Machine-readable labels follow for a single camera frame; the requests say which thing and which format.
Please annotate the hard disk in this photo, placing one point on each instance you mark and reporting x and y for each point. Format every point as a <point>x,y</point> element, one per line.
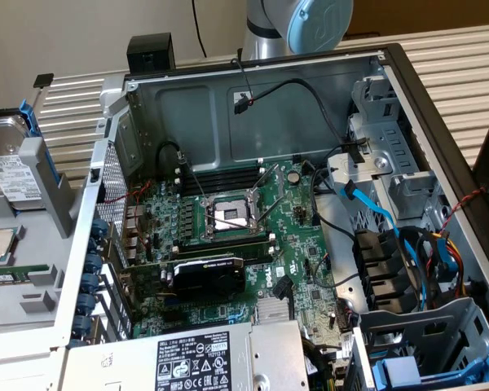
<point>8,179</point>

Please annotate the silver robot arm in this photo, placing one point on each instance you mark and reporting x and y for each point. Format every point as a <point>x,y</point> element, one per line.
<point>269,28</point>

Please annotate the empty blue disk carrier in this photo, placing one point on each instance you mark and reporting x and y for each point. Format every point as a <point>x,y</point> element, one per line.
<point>399,368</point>

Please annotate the black RAM slot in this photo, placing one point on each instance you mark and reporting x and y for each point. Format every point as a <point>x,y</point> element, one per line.
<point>224,175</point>
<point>222,186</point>
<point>256,256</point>

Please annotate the CPU socket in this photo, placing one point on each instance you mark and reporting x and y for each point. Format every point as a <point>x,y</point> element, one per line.
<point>228,213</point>

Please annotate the metal socket cover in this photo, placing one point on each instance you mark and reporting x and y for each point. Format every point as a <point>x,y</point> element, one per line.
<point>269,183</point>

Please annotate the metal locking lever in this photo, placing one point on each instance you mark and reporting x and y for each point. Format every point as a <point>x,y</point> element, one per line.
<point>273,209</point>
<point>193,179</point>

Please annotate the round coin battery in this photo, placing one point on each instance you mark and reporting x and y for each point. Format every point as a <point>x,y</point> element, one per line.
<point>293,177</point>

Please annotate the open grey PC case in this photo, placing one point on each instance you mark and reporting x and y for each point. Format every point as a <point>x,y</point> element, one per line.
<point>269,134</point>

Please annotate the green Dell motherboard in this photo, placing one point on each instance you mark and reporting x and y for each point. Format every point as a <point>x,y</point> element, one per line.
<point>293,244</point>

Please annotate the black graphics card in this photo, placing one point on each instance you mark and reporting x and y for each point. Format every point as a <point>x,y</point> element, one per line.
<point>208,279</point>

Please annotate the silver chipset heat sink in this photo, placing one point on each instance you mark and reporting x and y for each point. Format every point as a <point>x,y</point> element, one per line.
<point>273,311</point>

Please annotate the grey metal drive cage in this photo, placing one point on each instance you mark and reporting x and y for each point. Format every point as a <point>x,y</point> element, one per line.
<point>391,134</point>

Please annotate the black box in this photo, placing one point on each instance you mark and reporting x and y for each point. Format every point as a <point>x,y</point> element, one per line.
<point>151,53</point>

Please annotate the grey power supply unit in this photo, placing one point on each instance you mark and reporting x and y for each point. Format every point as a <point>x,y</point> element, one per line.
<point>146,358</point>

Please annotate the grey plastic parts rack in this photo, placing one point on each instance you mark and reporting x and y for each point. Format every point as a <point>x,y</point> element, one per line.
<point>36,244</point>

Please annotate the green RAM stick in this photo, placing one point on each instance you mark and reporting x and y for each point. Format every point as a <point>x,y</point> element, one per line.
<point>12,273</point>

